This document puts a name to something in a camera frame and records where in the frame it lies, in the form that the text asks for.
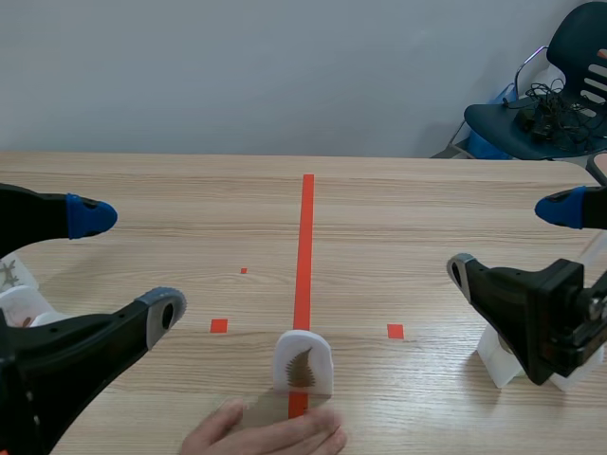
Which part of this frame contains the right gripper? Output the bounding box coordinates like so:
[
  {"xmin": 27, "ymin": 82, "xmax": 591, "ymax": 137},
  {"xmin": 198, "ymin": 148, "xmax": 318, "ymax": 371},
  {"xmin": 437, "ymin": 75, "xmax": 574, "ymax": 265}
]
[{"xmin": 446, "ymin": 185, "xmax": 607, "ymax": 387}]

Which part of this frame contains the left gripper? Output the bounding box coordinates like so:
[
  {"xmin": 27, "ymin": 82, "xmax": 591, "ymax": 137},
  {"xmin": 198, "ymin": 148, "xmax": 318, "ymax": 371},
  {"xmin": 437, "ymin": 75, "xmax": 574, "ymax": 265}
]
[{"xmin": 0, "ymin": 285, "xmax": 187, "ymax": 455}]

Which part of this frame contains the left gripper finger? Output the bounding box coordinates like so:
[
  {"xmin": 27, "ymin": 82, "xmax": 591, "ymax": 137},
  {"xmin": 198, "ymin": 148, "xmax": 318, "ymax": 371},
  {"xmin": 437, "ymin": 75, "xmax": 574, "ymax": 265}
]
[{"xmin": 0, "ymin": 184, "xmax": 119, "ymax": 260}]

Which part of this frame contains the clear card with fern leaf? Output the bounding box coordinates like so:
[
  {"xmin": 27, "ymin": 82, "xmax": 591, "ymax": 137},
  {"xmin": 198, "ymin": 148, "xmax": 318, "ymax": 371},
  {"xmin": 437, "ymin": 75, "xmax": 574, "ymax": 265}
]
[{"xmin": 278, "ymin": 345, "xmax": 324, "ymax": 402}]

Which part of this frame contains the person's hand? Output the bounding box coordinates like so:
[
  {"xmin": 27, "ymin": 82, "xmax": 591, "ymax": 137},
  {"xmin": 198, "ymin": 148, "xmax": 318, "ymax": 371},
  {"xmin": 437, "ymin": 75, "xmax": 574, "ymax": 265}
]
[{"xmin": 180, "ymin": 397, "xmax": 348, "ymax": 455}]

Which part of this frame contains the white moulded card stand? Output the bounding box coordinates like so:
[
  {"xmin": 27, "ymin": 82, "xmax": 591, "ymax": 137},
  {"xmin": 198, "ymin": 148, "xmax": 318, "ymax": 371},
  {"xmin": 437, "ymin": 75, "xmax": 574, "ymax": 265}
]
[
  {"xmin": 28, "ymin": 310, "xmax": 65, "ymax": 329},
  {"xmin": 549, "ymin": 348, "xmax": 606, "ymax": 392},
  {"xmin": 0, "ymin": 284, "xmax": 45, "ymax": 328},
  {"xmin": 271, "ymin": 329, "xmax": 335, "ymax": 397},
  {"xmin": 475, "ymin": 325, "xmax": 524, "ymax": 390}
]

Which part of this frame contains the dark blue chair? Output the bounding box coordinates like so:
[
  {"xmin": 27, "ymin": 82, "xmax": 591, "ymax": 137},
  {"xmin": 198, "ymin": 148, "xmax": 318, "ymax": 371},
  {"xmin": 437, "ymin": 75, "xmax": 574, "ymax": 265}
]
[{"xmin": 463, "ymin": 1, "xmax": 607, "ymax": 162}]

